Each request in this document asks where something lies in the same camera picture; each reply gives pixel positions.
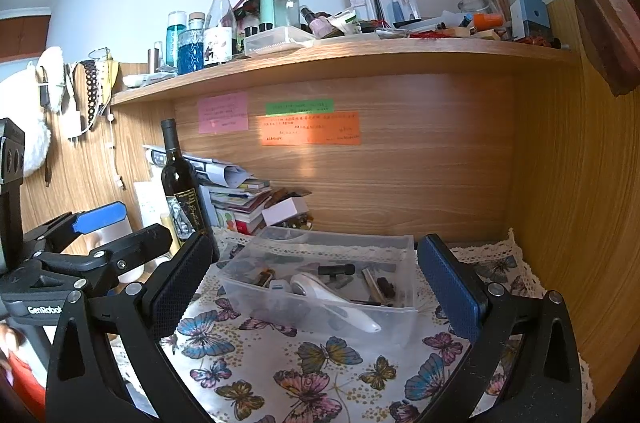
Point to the white plastic bottle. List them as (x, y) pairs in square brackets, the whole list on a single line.
[(107, 239)]

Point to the fluffy white duster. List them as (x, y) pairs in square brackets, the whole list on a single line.
[(30, 113)]

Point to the orange paper note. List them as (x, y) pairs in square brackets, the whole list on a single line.
[(310, 129)]

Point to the black cylindrical tool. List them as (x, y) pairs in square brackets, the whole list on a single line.
[(336, 270)]

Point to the flat white box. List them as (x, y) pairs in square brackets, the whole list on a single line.
[(147, 79)]

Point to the white ear thermometer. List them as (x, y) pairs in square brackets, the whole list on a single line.
[(325, 298)]

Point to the butterfly print tablecloth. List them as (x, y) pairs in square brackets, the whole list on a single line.
[(320, 378)]

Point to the blue liquid glass bottle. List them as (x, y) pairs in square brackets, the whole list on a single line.
[(191, 50)]

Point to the white charger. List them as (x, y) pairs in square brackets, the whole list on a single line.
[(76, 122)]

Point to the pink sticky note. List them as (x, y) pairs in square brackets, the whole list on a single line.
[(222, 113)]

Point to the teal tall bottle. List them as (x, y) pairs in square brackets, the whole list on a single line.
[(176, 35)]

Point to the green paper note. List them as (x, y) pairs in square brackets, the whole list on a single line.
[(300, 107)]

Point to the pink nail polish bottle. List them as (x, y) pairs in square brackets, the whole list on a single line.
[(320, 27)]

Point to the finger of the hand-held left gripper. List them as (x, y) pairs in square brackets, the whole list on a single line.
[(100, 215), (132, 248)]

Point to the wooden shelf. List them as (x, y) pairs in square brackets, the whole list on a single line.
[(350, 60)]

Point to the stack of books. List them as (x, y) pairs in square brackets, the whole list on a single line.
[(240, 208)]

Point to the blue white box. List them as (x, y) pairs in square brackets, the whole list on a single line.
[(530, 15)]

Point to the small amber bottle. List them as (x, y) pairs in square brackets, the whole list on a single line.
[(264, 277)]

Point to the clear bottle with picture label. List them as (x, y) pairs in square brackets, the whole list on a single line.
[(220, 33)]

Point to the small white card box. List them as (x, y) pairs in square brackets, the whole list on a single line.
[(285, 210)]

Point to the handwritten white paper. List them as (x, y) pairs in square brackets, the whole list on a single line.
[(150, 203)]

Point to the orange small bottle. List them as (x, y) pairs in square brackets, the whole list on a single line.
[(487, 21)]

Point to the silver metal tube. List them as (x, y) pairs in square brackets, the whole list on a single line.
[(372, 285)]

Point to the small white jar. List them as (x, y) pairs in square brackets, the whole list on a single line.
[(280, 285)]

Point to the rolled magazine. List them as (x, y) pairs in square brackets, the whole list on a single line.
[(220, 170)]

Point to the dark wine bottle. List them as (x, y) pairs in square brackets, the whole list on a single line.
[(180, 188)]

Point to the white plastic case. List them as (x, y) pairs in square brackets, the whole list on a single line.
[(277, 39)]

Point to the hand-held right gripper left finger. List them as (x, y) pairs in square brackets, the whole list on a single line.
[(180, 288)]

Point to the red cloth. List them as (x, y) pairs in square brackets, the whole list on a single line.
[(25, 375)]

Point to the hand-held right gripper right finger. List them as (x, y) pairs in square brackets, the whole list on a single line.
[(452, 288)]

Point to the silver metal cylinder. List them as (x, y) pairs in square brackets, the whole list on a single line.
[(159, 53)]

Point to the green pump bottle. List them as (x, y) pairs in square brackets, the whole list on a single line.
[(269, 3)]

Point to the clear plastic box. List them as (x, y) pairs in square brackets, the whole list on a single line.
[(320, 298)]

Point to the clear round glass bottle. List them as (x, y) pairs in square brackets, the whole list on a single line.
[(287, 5)]

